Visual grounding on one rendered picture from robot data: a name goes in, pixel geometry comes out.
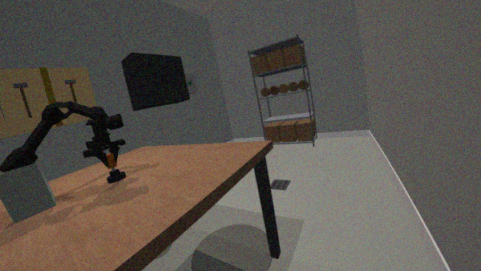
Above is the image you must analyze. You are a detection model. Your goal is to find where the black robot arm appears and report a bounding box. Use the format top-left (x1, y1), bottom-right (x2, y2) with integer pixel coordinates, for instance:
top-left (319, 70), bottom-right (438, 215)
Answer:
top-left (0, 101), bottom-right (123, 172)

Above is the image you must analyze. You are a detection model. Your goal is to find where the orange knob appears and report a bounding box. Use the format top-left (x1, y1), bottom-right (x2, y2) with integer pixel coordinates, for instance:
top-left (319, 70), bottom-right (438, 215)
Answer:
top-left (107, 153), bottom-right (117, 168)

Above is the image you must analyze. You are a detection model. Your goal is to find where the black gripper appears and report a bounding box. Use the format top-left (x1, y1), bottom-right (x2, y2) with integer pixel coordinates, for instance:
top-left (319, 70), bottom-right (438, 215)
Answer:
top-left (83, 131), bottom-right (126, 168)

